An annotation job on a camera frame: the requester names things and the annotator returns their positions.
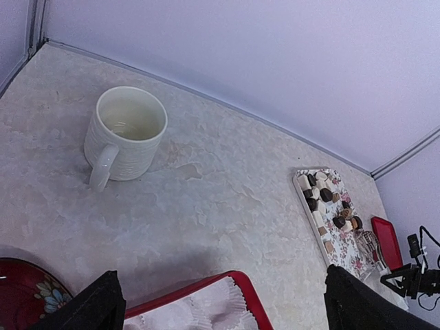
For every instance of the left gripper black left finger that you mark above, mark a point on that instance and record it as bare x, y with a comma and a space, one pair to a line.
101, 305

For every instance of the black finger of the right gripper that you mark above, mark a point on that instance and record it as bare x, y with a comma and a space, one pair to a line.
402, 281

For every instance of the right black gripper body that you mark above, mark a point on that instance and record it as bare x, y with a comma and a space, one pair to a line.
428, 282

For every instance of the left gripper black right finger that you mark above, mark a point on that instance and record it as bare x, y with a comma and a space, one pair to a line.
350, 304

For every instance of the red box lid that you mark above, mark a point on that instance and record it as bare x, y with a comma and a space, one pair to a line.
385, 232

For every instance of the metal serving tongs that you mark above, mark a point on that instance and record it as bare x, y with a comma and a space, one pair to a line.
369, 245

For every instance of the red chocolate box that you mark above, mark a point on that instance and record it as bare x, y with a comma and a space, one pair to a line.
222, 301

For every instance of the red floral round tin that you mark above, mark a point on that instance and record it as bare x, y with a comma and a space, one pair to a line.
28, 293

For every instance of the floral rectangular tray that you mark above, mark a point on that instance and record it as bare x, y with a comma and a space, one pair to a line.
333, 219

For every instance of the cream ceramic mug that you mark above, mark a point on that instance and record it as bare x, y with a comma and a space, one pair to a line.
124, 134

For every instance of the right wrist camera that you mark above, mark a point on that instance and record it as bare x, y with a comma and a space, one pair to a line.
413, 242

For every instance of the right aluminium frame post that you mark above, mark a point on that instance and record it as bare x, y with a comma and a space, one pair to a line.
408, 154

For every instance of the aluminium frame post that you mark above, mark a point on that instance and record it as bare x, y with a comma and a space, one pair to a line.
408, 154
21, 36

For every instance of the left aluminium frame post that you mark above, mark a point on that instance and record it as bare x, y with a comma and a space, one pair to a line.
21, 36

